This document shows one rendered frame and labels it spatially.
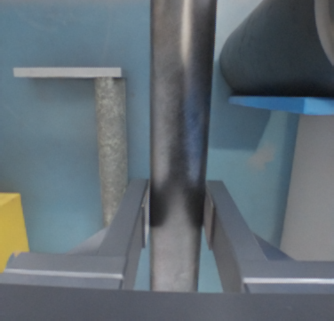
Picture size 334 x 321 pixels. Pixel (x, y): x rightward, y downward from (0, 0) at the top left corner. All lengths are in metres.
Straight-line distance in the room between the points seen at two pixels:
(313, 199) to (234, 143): 0.10
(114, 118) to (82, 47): 0.09
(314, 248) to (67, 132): 0.28
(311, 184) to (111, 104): 0.21
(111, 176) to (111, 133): 0.04
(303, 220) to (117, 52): 0.26
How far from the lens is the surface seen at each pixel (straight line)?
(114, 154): 0.24
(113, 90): 0.24
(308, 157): 0.27
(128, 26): 0.27
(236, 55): 0.20
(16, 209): 0.34
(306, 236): 0.29
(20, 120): 0.31
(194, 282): 0.17
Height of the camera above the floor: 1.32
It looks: 76 degrees down
